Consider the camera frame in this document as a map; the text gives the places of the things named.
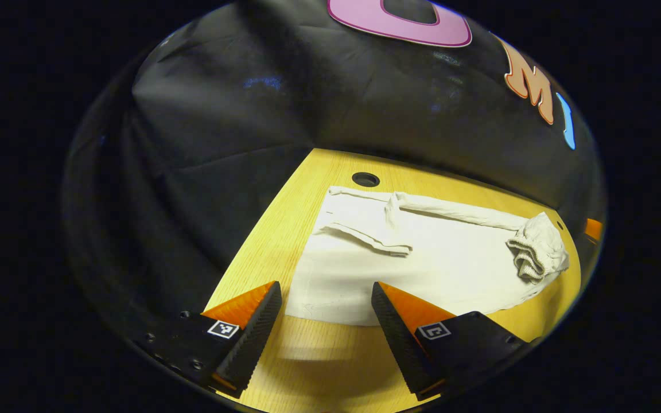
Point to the white jeans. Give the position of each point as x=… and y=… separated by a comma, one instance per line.
x=422, y=269

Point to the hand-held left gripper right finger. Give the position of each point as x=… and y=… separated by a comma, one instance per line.
x=399, y=344

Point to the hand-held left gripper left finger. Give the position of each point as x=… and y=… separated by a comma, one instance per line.
x=259, y=332

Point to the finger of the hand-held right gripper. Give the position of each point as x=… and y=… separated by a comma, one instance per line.
x=593, y=229

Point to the black backdrop cloth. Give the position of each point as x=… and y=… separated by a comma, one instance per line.
x=238, y=143

